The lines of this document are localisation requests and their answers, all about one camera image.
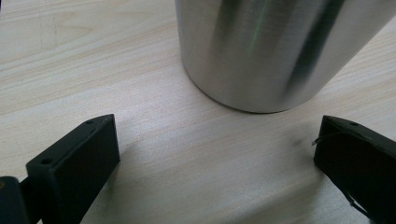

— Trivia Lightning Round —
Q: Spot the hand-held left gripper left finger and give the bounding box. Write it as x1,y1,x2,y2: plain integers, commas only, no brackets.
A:
20,113,121,224

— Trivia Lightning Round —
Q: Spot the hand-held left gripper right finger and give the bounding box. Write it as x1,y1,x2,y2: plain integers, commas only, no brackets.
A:
312,115,396,224

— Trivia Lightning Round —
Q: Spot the stainless steel cup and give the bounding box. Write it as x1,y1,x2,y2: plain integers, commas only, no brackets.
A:
174,0,396,114

